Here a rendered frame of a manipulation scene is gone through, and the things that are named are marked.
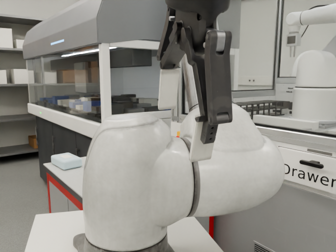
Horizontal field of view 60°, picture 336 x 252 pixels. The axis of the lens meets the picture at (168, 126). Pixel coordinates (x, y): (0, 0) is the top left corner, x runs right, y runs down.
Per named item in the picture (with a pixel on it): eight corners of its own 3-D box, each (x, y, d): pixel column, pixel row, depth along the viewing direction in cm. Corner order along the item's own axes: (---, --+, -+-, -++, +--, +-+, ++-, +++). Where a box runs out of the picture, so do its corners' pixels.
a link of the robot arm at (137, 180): (81, 214, 61) (80, 109, 57) (165, 205, 66) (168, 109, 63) (84, 260, 45) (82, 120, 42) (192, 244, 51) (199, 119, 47)
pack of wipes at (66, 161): (83, 166, 138) (82, 157, 137) (63, 171, 131) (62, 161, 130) (69, 160, 148) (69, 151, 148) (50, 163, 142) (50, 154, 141)
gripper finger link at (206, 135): (217, 102, 34) (229, 115, 31) (210, 137, 36) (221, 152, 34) (205, 103, 33) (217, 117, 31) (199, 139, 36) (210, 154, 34)
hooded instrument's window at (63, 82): (101, 124, 170) (98, 44, 162) (29, 103, 309) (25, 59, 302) (231, 110, 238) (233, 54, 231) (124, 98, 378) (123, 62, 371)
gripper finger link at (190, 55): (209, 30, 36) (214, 25, 35) (225, 119, 35) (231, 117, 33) (179, 31, 35) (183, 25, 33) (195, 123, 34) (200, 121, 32)
